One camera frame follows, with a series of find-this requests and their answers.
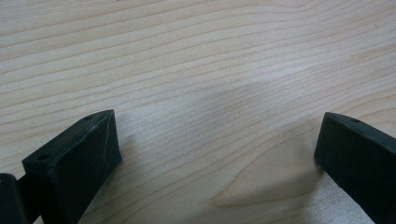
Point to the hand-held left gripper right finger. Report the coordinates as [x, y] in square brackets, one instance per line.
[358, 158]

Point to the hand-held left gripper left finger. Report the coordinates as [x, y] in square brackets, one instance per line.
[74, 168]

